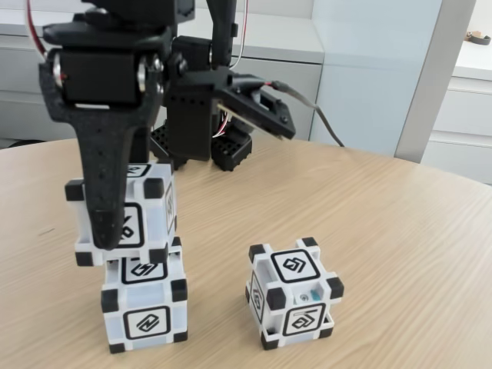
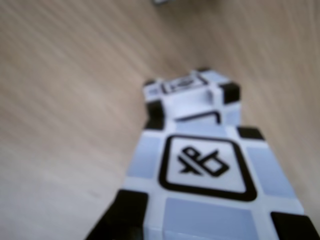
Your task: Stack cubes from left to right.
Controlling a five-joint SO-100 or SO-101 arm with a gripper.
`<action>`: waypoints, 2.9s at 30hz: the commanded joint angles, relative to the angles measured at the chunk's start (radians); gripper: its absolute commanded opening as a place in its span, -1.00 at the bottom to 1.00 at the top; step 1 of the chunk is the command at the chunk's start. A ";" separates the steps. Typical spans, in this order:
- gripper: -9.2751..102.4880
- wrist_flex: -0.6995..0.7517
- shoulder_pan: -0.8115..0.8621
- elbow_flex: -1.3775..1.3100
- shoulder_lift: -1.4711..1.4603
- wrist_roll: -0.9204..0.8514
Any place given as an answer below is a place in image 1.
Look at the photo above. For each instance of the black gripper camera module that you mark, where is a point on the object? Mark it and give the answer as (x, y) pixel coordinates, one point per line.
(261, 107)

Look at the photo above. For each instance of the grey partition post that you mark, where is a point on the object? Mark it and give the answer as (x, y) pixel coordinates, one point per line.
(430, 96)

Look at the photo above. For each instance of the white cube with nested-squares symbol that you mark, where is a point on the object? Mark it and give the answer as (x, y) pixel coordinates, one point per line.
(303, 319)

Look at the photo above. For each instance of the white cube with bolt symbol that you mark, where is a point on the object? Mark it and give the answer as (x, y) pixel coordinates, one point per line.
(146, 323)

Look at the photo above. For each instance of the white cube with angular-letter symbol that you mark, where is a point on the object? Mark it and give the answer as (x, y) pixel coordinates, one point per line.
(151, 227)

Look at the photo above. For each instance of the white low cabinet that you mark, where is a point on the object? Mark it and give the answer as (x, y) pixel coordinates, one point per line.
(19, 107)

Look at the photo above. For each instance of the white drawer unit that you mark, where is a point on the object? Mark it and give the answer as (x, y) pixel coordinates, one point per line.
(461, 115)

